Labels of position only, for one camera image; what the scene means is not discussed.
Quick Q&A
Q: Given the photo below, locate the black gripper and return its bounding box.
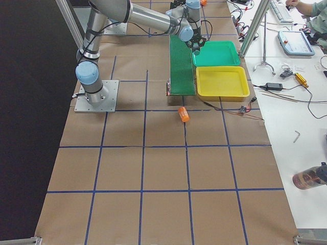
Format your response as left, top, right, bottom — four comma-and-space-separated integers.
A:
185, 34, 207, 51

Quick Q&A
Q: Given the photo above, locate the green plastic tray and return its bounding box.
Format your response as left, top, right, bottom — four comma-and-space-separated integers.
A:
192, 41, 241, 67

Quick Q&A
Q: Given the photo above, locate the green conveyor belt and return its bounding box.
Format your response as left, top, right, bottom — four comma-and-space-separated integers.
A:
166, 35, 196, 96

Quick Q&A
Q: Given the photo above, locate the yellow plastic tray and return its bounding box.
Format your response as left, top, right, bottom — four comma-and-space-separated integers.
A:
196, 66, 250, 102

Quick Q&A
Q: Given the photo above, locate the black power adapter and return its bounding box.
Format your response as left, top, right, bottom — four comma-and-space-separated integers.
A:
265, 83, 284, 91

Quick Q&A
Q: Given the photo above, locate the right teach pendant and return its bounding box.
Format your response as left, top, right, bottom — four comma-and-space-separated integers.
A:
277, 31, 315, 57

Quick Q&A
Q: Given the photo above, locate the seated person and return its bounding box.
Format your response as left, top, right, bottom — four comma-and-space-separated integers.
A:
286, 0, 326, 51

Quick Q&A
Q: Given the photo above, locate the silver hex key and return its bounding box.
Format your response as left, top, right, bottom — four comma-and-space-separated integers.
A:
293, 130, 300, 143

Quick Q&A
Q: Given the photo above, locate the brown drink bottle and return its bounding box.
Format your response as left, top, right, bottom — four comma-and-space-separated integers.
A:
292, 162, 326, 190

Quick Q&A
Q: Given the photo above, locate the aluminium frame post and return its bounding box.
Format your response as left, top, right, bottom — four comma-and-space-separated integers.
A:
239, 0, 270, 58

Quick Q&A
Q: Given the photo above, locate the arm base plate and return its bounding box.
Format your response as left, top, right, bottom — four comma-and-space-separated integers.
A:
74, 80, 119, 113
103, 19, 128, 36

